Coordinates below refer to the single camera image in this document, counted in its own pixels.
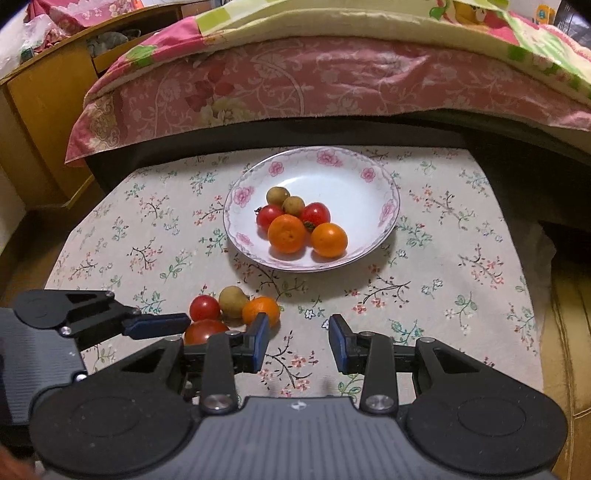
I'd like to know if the pink floral bedsheet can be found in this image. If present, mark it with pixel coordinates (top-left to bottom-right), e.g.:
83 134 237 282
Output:
65 34 591 167

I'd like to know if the white floral rimmed plate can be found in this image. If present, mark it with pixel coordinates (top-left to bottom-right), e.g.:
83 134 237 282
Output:
223 146 402 274

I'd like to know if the floral beige tablecloth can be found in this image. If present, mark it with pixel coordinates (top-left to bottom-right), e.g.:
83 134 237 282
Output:
44 147 557 402

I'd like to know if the small red tomato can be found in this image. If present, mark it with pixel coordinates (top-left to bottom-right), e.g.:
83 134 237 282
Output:
189 295 221 322
256 204 285 230
300 202 332 228

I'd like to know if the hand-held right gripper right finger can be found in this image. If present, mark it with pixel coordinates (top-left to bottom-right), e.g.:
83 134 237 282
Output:
329 314 503 415

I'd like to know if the clear plastic bag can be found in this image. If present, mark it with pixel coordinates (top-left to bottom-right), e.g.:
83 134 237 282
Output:
0 14 61 65

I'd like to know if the dark bed frame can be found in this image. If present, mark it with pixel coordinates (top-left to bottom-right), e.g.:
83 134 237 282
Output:
85 111 591 232

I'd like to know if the pink lace-trimmed cloth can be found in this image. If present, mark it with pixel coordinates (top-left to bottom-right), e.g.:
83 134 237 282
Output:
28 0 139 35

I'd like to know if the large red-green tomato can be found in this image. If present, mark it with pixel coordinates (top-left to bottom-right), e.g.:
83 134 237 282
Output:
184 319 230 346

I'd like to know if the dark brown headboard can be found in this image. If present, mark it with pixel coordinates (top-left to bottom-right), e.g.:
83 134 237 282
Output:
556 0 588 25

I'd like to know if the grey cloth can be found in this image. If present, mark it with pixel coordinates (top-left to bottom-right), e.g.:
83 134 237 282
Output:
85 28 141 56

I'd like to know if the wooden desk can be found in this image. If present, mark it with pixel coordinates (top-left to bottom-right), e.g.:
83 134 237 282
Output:
0 4 185 209

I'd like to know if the orange tangerine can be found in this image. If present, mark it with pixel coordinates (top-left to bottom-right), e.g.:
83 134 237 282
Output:
311 222 348 258
242 296 281 328
268 214 308 254

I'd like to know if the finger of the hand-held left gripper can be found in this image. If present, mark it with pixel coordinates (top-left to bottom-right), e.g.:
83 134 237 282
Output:
59 290 191 354

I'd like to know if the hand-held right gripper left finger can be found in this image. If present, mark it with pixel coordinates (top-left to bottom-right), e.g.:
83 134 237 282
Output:
98 313 271 415

